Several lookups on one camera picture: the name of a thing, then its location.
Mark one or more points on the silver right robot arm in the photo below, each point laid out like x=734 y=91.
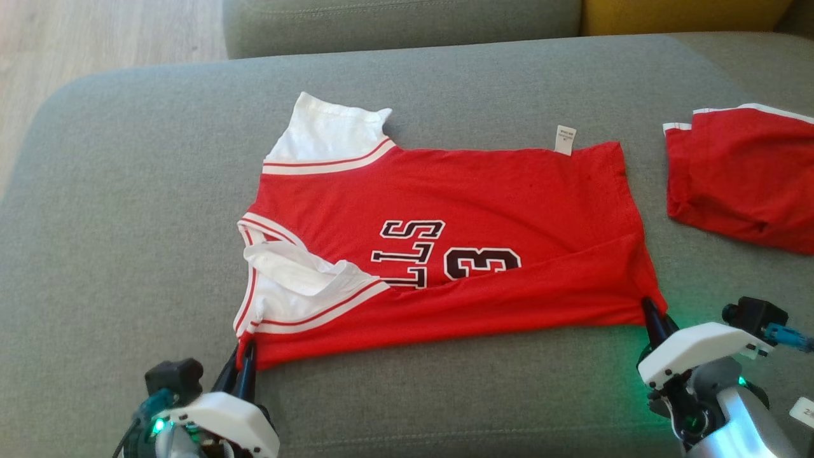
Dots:
x=738 y=420

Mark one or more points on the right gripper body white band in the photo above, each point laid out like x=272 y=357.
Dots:
x=699 y=346

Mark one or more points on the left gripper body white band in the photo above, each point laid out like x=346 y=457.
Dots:
x=235 y=423

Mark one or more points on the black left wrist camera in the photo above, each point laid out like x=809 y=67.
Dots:
x=173 y=380

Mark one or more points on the grey sofa backrest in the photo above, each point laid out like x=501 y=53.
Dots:
x=798 y=16

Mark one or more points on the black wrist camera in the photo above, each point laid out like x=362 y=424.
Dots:
x=173 y=380
x=753 y=315

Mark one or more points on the red shorts white stripe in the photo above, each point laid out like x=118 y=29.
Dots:
x=744 y=178

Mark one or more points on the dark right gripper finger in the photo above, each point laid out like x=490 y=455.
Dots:
x=655 y=321

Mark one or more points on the red white basketball jersey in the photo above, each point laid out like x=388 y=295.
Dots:
x=496 y=197

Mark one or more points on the large grey sofa chaise cushion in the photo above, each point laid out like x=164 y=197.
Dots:
x=127 y=222

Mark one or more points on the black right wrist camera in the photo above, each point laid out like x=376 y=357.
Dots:
x=753 y=315

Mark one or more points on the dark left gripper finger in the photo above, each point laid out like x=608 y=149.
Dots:
x=248 y=375
x=229 y=375

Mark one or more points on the large yellow sofa back cushion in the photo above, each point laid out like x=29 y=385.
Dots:
x=680 y=16

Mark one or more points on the long grey sofa seat cushion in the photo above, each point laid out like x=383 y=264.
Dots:
x=394 y=25

